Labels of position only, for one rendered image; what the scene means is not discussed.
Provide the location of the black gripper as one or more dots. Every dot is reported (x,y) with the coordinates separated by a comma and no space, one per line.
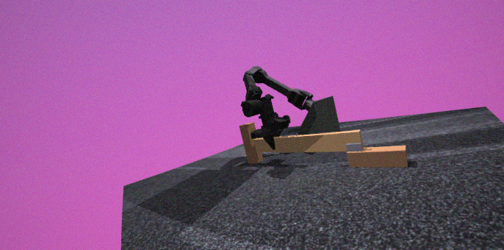
(268,134)

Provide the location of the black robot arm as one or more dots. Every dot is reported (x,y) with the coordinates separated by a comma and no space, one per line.
(254,104)

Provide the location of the long wooden rail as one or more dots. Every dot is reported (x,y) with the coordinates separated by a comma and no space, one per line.
(326,142)

